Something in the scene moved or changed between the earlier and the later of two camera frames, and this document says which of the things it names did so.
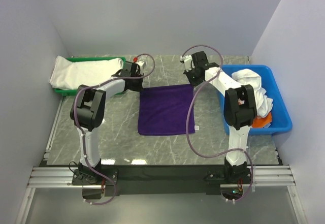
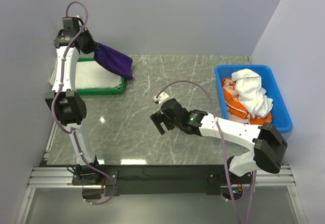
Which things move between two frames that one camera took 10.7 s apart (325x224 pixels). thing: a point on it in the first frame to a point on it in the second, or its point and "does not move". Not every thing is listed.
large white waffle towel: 69,75 does not move
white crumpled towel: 264,103 does not move
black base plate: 160,179 does not move
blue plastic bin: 281,120 does not move
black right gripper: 188,75 to 158,118
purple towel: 163,110 to 114,61
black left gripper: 138,88 to 92,48
